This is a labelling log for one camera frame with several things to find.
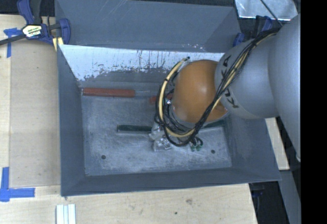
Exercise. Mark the red-brown flat block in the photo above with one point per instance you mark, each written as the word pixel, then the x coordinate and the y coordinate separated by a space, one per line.
pixel 108 92

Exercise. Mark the grey metal bin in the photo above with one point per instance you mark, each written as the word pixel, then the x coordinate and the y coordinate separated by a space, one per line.
pixel 127 156

